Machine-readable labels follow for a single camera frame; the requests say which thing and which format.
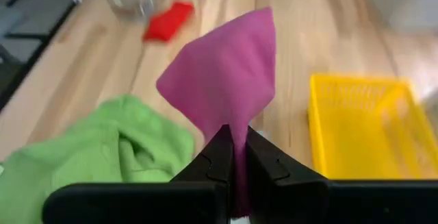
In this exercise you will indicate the green microfibre cloth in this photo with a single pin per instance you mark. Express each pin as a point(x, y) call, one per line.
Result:
point(85, 148)

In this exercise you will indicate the red block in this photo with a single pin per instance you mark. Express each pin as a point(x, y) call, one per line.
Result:
point(167, 22)

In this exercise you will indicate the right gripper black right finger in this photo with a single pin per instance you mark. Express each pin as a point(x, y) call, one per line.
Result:
point(308, 203)

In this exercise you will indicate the black aluminium rig frame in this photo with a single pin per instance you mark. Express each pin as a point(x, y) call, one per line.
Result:
point(39, 47)

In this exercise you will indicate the light grey plastic bin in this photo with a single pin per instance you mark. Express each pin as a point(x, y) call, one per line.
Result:
point(403, 1)

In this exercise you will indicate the yellow plastic basket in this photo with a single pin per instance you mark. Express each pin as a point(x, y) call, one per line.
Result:
point(359, 131)

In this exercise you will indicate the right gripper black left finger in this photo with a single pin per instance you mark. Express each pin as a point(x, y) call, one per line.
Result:
point(154, 203)

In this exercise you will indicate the magenta cloth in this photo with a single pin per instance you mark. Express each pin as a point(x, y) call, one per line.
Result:
point(226, 73)

